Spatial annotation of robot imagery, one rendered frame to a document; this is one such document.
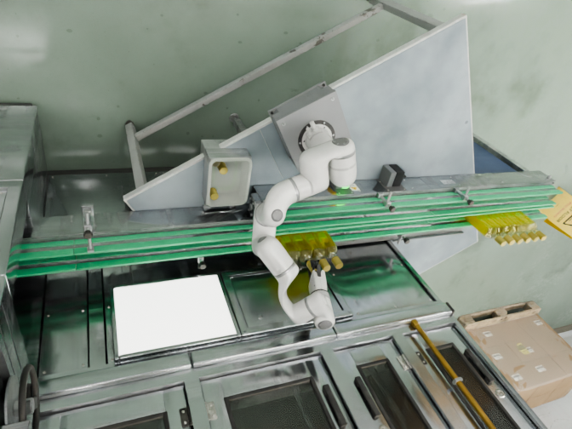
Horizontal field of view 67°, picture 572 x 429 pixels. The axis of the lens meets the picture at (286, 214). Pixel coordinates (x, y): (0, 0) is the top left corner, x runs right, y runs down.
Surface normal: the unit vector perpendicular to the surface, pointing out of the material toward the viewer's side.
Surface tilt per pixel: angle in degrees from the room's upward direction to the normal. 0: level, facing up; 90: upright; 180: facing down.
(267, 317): 90
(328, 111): 5
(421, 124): 0
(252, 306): 90
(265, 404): 90
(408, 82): 0
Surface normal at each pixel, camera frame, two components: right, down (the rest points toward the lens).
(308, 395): 0.17, -0.80
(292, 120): 0.29, 0.55
